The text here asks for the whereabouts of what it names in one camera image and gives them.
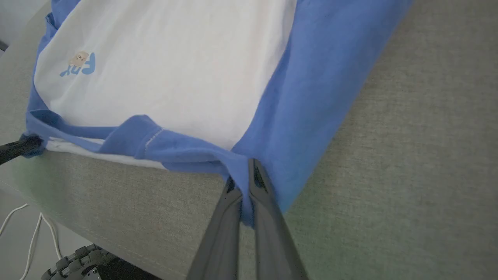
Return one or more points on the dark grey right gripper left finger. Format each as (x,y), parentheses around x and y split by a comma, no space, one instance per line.
(220,241)

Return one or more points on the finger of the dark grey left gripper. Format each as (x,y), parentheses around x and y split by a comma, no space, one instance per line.
(19,149)

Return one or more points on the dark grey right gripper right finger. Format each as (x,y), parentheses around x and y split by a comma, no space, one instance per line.
(272,241)

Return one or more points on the white shirt with blue sleeves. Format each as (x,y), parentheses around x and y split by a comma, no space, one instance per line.
(186,74)

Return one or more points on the grey robot base wheel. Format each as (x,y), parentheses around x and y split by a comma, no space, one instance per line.
(76,261)

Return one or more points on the light grey fabric sofa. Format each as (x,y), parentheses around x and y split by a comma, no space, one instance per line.
(408,175)

